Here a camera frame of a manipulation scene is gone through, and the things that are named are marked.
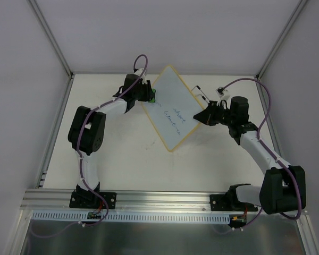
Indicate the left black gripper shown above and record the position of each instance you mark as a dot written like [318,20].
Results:
[147,91]

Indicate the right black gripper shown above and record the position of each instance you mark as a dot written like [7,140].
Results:
[216,113]

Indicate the green whiteboard eraser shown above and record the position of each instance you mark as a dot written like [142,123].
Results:
[151,98]

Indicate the yellow framed whiteboard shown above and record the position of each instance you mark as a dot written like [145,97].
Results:
[172,112]

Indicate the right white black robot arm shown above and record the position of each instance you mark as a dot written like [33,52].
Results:
[283,190]

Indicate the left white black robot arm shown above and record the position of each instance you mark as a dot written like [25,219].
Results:
[86,136]

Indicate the black whiteboard foot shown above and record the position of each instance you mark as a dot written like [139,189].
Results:
[200,93]

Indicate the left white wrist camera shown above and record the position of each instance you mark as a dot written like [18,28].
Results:
[141,73]

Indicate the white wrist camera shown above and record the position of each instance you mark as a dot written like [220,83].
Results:
[141,73]
[223,93]

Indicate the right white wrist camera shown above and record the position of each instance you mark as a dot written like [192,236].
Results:
[223,93]

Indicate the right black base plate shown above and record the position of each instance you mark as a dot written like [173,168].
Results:
[223,202]

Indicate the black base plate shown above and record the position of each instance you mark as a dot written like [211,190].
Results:
[82,199]
[223,202]

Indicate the left aluminium corner post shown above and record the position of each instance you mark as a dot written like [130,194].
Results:
[50,36]

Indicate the aluminium corner post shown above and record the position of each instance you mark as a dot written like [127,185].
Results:
[50,36]
[282,36]

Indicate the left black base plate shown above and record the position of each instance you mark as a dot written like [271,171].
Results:
[82,199]

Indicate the right aluminium corner post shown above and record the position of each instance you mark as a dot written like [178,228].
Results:
[282,36]

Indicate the aluminium mounting rail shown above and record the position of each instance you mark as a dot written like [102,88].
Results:
[133,201]

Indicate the white slotted cable duct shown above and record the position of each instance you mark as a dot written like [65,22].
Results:
[133,217]

